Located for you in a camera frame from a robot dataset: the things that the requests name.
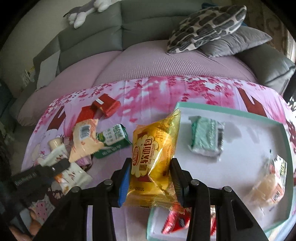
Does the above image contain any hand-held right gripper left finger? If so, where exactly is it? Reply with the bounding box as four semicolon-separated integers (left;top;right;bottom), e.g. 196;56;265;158
35;158;132;241

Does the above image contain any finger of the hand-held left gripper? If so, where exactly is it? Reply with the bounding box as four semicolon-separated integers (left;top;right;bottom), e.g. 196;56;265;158
35;159;71;178

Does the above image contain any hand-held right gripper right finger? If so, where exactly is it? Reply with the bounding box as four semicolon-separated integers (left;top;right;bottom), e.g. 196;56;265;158
170;158;270;241

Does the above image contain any white wafer packet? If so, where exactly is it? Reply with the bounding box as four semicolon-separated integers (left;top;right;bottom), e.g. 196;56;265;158
40;142;92;194

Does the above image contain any red cookie packet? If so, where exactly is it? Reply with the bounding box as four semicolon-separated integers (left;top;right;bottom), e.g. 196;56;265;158
161;204;193;235

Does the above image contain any yellow bread packet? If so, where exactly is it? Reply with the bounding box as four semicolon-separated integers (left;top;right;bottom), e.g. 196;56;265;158
122;108;185;209

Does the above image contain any mint green packet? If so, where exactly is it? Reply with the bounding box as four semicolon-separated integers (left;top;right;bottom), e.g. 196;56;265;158
188;116;226;158

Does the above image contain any white tray with teal rim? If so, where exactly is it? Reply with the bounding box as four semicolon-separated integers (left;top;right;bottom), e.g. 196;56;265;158
146;101;296;241

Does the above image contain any clear round bun packet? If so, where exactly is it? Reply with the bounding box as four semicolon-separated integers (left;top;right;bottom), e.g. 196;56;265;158
246;155;288;210

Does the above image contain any person's left hand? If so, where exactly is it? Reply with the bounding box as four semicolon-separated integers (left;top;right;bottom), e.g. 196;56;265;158
10;210;43;240

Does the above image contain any cream pudding cup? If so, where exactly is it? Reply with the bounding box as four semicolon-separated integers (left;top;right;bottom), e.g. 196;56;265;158
48;137;64;151

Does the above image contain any purple packet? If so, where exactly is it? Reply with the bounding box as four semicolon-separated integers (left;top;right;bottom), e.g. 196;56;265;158
75;154;94;172

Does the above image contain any beige bread packet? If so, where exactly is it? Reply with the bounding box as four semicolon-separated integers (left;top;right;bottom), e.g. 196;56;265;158
69;118;104;163

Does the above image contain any green white packet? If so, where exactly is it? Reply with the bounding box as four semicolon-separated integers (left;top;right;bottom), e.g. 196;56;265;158
93;124;133;159

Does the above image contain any red box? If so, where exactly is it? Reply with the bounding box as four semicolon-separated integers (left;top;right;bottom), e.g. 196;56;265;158
91;93;121;118

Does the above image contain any pale paper clutter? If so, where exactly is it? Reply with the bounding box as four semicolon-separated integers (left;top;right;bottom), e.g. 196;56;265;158
21;66;36;82

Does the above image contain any printed blanket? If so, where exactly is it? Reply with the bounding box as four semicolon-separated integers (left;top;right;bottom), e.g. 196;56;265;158
20;75;296;241

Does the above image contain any pale square pillow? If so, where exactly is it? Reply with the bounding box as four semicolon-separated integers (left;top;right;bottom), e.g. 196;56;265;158
36;50;61;90

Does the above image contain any pink ribbed seat cover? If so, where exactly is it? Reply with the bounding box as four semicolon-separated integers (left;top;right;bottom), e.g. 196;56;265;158
10;39;259;127

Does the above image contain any grey pillow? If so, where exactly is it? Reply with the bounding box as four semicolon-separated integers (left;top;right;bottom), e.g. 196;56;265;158
200;25;273;58

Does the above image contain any grey white plush toy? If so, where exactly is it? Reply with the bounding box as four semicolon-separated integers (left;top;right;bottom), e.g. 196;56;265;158
63;0;116;29

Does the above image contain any grey sofa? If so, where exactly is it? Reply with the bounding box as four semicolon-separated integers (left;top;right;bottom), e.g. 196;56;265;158
32;0;296;93

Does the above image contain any black white patterned pillow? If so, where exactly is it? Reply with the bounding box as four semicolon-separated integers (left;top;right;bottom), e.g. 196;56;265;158
166;5;247;54

